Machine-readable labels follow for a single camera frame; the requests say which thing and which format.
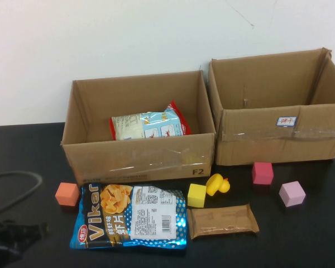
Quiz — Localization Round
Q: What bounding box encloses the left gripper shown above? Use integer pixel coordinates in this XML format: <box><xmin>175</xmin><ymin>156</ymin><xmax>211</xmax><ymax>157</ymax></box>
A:
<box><xmin>0</xmin><ymin>220</ymin><xmax>49</xmax><ymax>268</ymax></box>

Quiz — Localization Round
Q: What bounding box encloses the blue Vikar shrimp chips bag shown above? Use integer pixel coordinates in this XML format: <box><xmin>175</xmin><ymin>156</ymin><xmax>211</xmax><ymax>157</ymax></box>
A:
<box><xmin>69</xmin><ymin>183</ymin><xmax>188</xmax><ymax>250</ymax></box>

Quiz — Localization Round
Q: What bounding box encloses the brown biscuit pack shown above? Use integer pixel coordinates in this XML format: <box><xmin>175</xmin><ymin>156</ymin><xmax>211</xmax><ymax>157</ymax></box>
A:
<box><xmin>186</xmin><ymin>203</ymin><xmax>260</xmax><ymax>240</ymax></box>

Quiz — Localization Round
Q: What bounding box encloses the red and light-blue snack bag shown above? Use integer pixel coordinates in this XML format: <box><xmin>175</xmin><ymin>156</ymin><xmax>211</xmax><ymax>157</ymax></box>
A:
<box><xmin>109</xmin><ymin>100</ymin><xmax>193</xmax><ymax>141</ymax></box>

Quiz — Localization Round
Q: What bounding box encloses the orange foam cube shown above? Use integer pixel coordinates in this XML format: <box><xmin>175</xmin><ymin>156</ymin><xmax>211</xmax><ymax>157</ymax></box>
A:
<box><xmin>55</xmin><ymin>182</ymin><xmax>80</xmax><ymax>207</ymax></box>

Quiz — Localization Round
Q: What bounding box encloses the cardboard box with F2 print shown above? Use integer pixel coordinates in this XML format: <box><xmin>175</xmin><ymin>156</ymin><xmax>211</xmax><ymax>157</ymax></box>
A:
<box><xmin>60</xmin><ymin>70</ymin><xmax>216</xmax><ymax>186</ymax></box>

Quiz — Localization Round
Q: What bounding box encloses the yellow foam cube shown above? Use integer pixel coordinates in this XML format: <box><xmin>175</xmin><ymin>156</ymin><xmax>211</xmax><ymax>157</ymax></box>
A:
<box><xmin>187</xmin><ymin>183</ymin><xmax>207</xmax><ymax>208</ymax></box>

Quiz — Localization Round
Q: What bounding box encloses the yellow rubber duck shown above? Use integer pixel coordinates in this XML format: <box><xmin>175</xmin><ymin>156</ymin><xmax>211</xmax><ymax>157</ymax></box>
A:
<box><xmin>205</xmin><ymin>173</ymin><xmax>231</xmax><ymax>197</ymax></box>

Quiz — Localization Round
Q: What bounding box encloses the pink foam cube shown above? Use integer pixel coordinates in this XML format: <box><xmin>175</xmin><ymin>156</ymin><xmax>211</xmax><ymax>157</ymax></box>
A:
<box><xmin>252</xmin><ymin>162</ymin><xmax>274</xmax><ymax>185</ymax></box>

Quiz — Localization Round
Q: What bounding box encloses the cardboard box with white label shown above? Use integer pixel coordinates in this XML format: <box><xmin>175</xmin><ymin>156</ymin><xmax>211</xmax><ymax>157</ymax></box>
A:
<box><xmin>207</xmin><ymin>47</ymin><xmax>335</xmax><ymax>166</ymax></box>

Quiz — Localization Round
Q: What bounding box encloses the lilac foam cube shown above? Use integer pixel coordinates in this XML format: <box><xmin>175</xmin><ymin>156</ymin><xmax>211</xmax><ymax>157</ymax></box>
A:
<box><xmin>278</xmin><ymin>180</ymin><xmax>307</xmax><ymax>208</ymax></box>

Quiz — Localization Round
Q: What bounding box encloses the white handwritten label sticker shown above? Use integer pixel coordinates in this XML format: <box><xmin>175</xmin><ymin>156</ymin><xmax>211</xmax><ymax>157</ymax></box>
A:
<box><xmin>276</xmin><ymin>116</ymin><xmax>298</xmax><ymax>128</ymax></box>

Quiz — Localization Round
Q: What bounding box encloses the grey looping arm cable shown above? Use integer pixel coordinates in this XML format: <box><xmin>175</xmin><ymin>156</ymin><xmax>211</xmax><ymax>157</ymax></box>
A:
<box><xmin>0</xmin><ymin>171</ymin><xmax>43</xmax><ymax>219</ymax></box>

